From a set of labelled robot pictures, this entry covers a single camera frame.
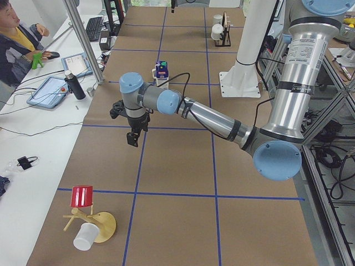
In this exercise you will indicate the black water bottle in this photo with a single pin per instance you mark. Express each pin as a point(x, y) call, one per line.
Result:
point(74, 85)

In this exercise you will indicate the green clamp toy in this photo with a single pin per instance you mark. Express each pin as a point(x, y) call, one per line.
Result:
point(37, 61)

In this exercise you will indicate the small black device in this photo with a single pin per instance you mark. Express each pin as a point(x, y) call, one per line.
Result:
point(26, 162)

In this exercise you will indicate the far teach pendant tablet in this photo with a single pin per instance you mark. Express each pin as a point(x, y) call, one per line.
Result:
point(78, 64)

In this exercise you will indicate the black box on desk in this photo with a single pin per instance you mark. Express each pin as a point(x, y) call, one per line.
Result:
point(105, 40)

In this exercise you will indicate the white mug on rack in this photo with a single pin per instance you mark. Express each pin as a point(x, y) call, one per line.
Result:
point(216, 31)
point(218, 19)

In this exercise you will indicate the white mug grey inside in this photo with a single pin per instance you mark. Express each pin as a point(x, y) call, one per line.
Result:
point(154, 74)

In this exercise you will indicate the red cup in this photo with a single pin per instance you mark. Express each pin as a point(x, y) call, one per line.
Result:
point(82, 196)

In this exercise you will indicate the aluminium frame post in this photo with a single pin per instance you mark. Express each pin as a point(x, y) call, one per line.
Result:
point(78, 27)

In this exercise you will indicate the black computer mouse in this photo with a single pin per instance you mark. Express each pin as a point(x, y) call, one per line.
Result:
point(54, 55)

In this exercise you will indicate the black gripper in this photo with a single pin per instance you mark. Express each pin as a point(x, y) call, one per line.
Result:
point(138, 122)

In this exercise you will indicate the blue white milk carton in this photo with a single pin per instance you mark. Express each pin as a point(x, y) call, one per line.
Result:
point(162, 73)

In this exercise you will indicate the white cup by tree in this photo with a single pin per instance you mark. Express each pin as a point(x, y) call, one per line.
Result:
point(86, 236)

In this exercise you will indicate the lower white mug on rack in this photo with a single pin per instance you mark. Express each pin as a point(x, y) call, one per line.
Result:
point(216, 31)

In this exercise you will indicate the upper white mug on rack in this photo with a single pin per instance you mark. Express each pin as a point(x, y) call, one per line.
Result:
point(218, 19)

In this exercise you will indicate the wooden mug tree stand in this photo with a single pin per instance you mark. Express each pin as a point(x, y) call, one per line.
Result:
point(105, 221)

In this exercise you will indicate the near teach pendant tablet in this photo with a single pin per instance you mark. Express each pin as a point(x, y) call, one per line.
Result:
point(49, 94)

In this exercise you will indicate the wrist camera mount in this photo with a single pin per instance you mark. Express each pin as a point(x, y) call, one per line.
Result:
point(118, 109)

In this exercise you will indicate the black keyboard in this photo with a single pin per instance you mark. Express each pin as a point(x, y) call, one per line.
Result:
point(93, 28)

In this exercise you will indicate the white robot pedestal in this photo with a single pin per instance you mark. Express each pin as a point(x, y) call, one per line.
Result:
point(241, 80)

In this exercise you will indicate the teach pendant tablet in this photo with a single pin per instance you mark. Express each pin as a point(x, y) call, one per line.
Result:
point(78, 64)
point(49, 94)

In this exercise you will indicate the seated person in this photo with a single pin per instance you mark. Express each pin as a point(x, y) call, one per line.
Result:
point(19, 44)

